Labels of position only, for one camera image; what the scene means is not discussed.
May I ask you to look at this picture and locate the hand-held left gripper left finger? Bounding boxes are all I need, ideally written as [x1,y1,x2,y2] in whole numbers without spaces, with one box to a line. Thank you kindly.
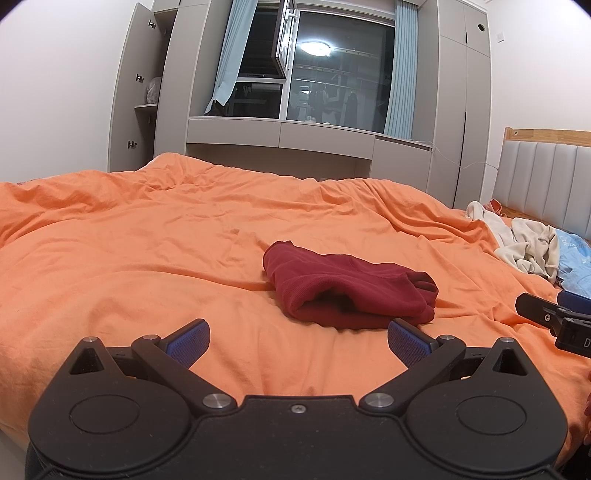
[68,318,237,415]

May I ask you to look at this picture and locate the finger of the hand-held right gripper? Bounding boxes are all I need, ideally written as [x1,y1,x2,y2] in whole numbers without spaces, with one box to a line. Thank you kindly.
[556,289,591,316]
[515,292,574,336]

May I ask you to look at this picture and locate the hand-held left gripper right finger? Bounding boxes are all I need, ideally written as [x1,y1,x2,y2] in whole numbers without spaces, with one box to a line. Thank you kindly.
[359,318,533,415]

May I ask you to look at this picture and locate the dark red long-sleeved shirt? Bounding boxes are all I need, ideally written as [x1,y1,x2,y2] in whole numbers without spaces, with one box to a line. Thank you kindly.
[262,240,440,330]

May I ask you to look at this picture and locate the beige crumpled clothes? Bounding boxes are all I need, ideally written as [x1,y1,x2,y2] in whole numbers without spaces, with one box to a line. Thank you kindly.
[465,200,562,283]

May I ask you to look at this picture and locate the light blue cloth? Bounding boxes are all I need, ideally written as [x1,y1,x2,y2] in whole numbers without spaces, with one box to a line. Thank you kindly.
[551,227,591,291]

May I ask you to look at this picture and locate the orange blanket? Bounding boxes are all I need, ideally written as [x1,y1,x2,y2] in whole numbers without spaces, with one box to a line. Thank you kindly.
[0,153,591,467]

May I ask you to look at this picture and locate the grey padded wooden headboard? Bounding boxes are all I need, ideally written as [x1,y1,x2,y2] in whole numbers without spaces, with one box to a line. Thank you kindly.
[491,126,591,241]

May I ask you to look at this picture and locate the grey built-in wardrobe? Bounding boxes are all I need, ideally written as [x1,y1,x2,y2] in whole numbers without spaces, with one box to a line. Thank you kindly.
[107,0,493,212]

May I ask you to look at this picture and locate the light blue curtain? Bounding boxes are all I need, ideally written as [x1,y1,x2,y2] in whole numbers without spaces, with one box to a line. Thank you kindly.
[211,0,260,106]
[383,0,419,140]

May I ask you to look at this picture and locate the window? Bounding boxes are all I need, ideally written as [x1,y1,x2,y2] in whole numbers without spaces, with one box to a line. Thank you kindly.
[225,0,399,136]

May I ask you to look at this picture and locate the thin white wire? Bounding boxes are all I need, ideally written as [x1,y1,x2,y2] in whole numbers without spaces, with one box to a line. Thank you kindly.
[411,138,502,171]

